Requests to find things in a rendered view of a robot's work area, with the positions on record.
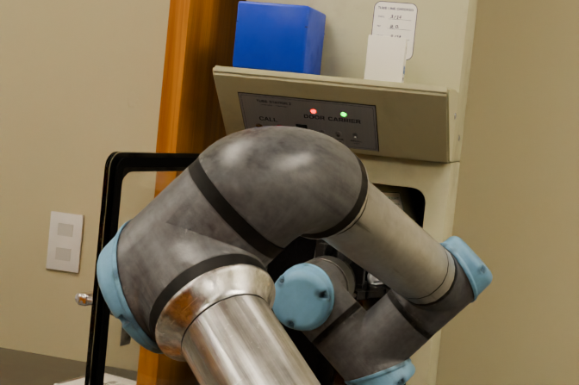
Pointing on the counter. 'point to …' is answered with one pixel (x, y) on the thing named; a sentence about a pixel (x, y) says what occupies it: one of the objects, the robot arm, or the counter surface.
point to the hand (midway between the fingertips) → (356, 279)
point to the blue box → (278, 37)
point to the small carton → (386, 58)
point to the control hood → (420, 92)
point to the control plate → (364, 114)
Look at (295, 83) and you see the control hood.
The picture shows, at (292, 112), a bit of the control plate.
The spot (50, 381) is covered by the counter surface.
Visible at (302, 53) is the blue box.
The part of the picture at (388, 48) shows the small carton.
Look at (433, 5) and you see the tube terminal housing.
